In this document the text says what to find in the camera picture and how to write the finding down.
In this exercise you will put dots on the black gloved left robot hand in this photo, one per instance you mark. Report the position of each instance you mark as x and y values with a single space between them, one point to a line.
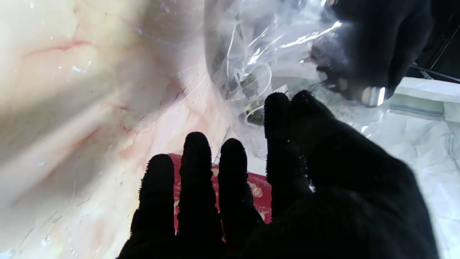
377 43

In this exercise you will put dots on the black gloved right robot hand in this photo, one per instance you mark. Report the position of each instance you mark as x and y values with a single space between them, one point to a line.
341 201

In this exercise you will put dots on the clear plastic bag of teabags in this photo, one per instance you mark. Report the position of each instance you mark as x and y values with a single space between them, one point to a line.
258 54

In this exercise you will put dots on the red floral tea canister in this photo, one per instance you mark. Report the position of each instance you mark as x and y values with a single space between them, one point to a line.
260 194

